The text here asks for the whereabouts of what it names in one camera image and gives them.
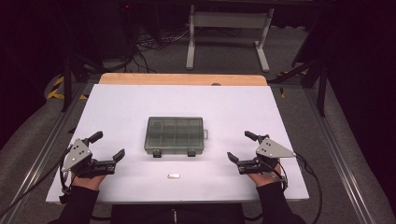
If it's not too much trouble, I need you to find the bundle of black floor cables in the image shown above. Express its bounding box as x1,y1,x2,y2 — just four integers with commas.
129,26,191,75

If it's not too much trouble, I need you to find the clear grey compartment box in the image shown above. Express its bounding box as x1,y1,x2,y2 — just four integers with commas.
144,116,209,159

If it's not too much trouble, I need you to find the white metal stand frame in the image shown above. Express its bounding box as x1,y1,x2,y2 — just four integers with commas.
185,4,276,73

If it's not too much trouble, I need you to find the black metal stand post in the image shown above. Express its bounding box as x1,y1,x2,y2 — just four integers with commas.
317,57,329,118
61,50,75,113

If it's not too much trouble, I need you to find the left hand-held gripper cable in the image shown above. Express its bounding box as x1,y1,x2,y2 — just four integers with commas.
0,145,75,218

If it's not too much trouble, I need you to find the white table board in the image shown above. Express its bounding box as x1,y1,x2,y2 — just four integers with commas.
46,83,310,204

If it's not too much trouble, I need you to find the yellow black floor tape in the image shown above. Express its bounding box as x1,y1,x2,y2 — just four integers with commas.
46,76,90,101

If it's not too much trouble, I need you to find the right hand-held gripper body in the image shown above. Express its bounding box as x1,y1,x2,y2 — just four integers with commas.
237,134,297,175

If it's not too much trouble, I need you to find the right hand-held gripper cable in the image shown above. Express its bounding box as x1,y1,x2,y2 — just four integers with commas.
276,151,323,224

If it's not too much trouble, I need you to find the person's right hand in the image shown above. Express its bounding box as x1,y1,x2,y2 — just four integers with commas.
247,158,283,188

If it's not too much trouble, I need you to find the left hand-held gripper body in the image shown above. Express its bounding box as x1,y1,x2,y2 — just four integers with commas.
61,138,117,179

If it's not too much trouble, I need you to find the wooden table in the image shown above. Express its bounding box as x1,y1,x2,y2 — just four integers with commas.
98,73,269,87

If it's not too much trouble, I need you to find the person's dark clothed torso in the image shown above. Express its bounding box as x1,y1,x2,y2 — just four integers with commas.
110,203,246,224

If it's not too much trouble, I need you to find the person's left hand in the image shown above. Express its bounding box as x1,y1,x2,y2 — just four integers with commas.
71,174,106,191

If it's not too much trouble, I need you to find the aluminium floor rail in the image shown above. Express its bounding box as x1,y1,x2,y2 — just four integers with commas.
302,87,376,224
0,82,96,224

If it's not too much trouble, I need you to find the hand-held gripper cable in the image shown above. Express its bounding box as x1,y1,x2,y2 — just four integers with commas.
0,145,75,218
276,151,323,224

